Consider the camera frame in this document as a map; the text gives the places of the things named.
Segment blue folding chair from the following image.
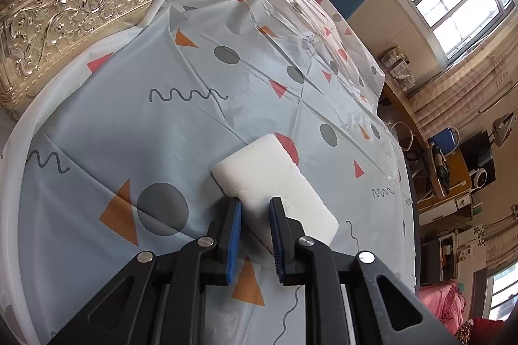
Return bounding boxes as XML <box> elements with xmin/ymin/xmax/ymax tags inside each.
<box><xmin>428</xmin><ymin>127</ymin><xmax>461</xmax><ymax>155</ymax></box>

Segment right window curtain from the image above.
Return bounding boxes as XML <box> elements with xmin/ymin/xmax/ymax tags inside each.
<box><xmin>410</xmin><ymin>39</ymin><xmax>517</xmax><ymax>138</ymax></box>

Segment pink bedding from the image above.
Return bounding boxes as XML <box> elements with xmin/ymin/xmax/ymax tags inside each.
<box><xmin>419</xmin><ymin>282</ymin><xmax>474</xmax><ymax>344</ymax></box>

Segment patterned plastic tablecloth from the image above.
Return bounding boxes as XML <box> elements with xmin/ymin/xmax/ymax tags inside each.
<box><xmin>1</xmin><ymin>0</ymin><xmax>416</xmax><ymax>344</ymax></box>

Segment wooden desk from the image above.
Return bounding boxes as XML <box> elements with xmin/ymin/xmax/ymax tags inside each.
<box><xmin>383</xmin><ymin>82</ymin><xmax>429</xmax><ymax>149</ymax></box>

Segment white sponge block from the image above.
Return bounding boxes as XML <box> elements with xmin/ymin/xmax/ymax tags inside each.
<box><xmin>212</xmin><ymin>133</ymin><xmax>339</xmax><ymax>250</ymax></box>

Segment black monitor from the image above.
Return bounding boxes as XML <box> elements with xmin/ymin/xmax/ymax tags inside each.
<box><xmin>460</xmin><ymin>131</ymin><xmax>496</xmax><ymax>191</ymax></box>

